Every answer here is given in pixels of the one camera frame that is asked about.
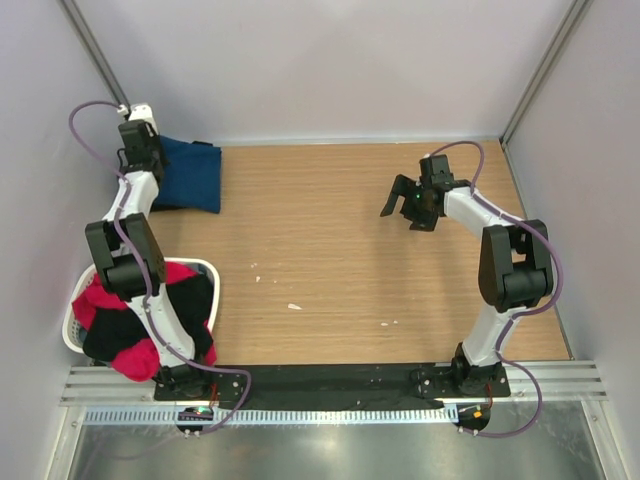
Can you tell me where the white laundry basket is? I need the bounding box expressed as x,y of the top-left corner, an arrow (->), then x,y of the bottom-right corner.
61,257 -> 221,354

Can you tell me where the slotted cable duct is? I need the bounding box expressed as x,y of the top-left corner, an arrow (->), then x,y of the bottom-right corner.
84,404 -> 458,427

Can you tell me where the blue printed t-shirt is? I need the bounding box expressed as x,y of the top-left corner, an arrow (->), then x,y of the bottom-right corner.
152,136 -> 222,214

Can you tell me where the left aluminium frame post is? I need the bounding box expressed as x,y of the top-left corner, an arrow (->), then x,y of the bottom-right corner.
58,0 -> 130,105

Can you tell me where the right aluminium frame post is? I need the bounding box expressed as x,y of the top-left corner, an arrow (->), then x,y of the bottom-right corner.
500,0 -> 593,149

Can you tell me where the aluminium rail profile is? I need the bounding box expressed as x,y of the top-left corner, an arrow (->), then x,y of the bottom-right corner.
59,366 -> 156,406

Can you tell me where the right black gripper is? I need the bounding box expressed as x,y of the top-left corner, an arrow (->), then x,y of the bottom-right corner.
381,174 -> 439,232

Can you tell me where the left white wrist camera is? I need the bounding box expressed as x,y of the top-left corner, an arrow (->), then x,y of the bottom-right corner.
117,103 -> 159,134

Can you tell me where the red t-shirt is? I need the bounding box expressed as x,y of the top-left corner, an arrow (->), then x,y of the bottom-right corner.
85,263 -> 217,382

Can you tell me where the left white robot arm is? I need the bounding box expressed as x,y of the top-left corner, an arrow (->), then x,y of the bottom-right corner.
85,119 -> 212,400

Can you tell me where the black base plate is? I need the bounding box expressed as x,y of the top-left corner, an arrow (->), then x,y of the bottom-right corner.
153,363 -> 511,412

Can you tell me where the aluminium frame post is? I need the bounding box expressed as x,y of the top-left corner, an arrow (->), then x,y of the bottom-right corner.
500,0 -> 593,149
58,0 -> 130,105

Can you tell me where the black t-shirt in basket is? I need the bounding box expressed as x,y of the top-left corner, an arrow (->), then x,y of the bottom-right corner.
72,274 -> 213,362

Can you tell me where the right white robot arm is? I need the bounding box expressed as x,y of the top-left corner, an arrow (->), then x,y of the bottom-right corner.
380,155 -> 554,396

